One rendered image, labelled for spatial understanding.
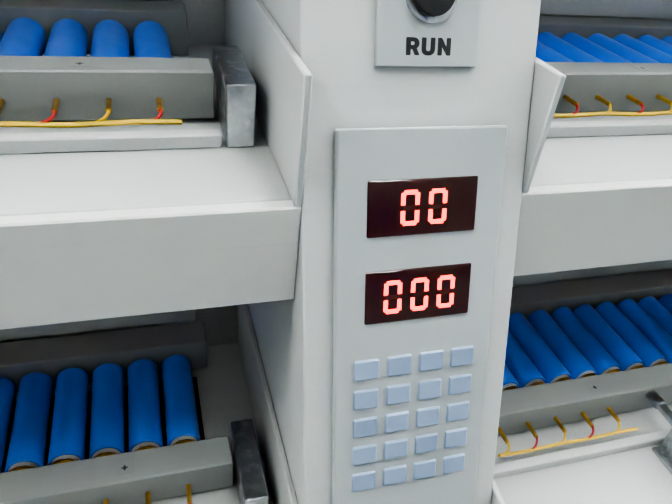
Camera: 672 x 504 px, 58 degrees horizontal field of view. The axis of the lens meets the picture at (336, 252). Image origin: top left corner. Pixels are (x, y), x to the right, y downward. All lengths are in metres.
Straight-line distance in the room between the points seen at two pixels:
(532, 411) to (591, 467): 0.05
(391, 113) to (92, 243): 0.12
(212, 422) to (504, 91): 0.26
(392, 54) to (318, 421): 0.15
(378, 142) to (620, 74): 0.18
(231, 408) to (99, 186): 0.20
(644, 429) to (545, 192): 0.23
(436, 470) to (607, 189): 0.15
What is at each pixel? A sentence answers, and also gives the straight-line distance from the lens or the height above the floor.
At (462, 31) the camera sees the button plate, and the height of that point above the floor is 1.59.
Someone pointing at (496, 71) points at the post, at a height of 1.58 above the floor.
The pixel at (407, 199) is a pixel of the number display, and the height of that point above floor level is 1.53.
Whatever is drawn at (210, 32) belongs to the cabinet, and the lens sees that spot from 0.42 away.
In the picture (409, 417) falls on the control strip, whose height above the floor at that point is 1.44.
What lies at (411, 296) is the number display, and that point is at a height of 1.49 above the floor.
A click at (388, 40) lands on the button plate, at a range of 0.23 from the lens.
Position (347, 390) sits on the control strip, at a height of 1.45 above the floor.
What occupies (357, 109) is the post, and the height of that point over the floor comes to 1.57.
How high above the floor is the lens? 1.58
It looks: 17 degrees down
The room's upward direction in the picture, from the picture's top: straight up
